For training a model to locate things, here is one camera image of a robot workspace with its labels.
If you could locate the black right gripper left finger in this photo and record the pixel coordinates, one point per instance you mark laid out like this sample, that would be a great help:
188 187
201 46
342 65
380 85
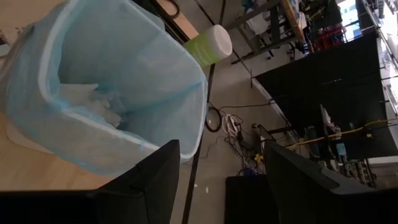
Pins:
140 193

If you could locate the light blue bin liner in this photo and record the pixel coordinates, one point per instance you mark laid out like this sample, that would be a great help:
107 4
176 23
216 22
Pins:
149 77

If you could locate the green wipes canister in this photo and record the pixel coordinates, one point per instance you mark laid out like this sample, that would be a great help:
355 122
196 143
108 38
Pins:
211 46

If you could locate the white power strip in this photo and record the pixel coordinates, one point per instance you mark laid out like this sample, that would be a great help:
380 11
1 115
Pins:
231 124

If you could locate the black room partition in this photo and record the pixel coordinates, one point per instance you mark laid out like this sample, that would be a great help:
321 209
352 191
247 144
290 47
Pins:
326 93

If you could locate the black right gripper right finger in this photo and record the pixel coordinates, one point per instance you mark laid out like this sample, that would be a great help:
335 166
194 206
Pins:
311 199

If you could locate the white plastic trash bin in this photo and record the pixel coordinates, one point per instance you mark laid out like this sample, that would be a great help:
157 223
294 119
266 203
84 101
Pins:
28 140

